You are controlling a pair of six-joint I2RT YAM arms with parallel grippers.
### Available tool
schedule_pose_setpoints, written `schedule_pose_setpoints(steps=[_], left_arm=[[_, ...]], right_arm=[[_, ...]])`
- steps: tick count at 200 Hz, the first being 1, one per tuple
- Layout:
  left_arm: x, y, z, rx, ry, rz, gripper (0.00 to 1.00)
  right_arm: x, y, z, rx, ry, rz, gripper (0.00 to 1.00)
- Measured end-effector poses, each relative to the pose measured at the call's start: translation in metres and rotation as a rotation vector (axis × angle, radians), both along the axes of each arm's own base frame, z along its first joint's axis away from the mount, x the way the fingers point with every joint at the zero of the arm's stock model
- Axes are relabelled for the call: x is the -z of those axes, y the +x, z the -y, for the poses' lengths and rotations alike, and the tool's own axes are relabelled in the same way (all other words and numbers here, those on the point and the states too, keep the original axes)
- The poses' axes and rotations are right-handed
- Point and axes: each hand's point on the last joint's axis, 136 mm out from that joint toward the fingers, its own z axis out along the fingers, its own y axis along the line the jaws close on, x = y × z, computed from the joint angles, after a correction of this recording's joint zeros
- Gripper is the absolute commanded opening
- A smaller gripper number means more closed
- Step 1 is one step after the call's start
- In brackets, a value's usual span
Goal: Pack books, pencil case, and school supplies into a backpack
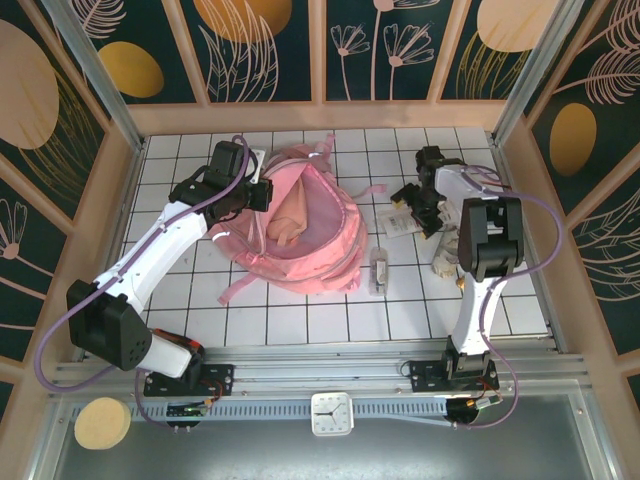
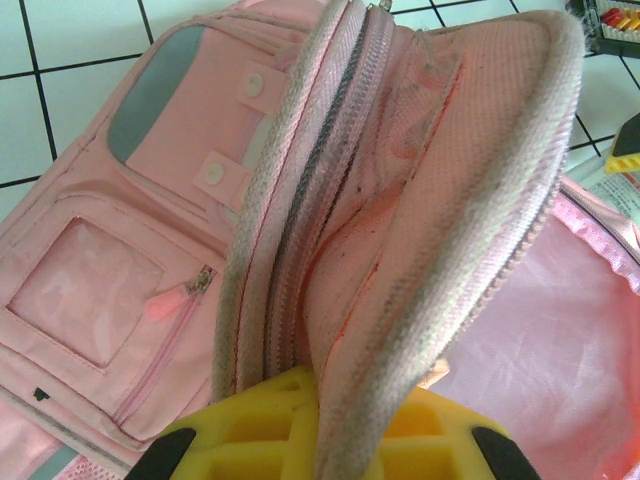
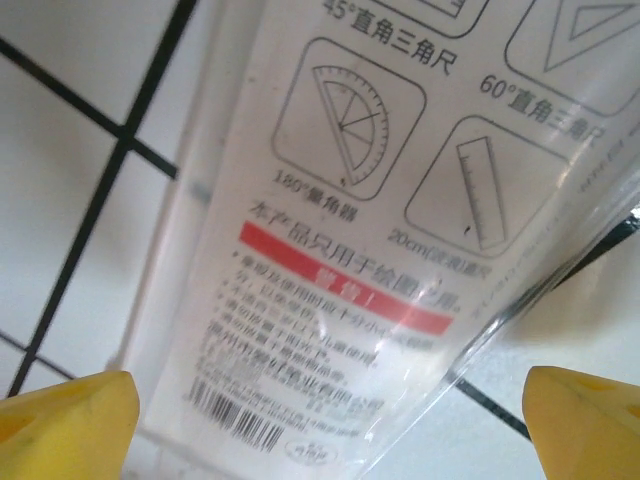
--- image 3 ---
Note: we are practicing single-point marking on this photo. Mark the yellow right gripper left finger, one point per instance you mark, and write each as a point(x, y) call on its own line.
point(60, 430)

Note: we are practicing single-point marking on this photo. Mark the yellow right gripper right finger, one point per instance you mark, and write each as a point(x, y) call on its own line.
point(590, 430)

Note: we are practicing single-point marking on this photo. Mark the clear ruler set package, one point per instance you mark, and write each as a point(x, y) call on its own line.
point(325, 200)

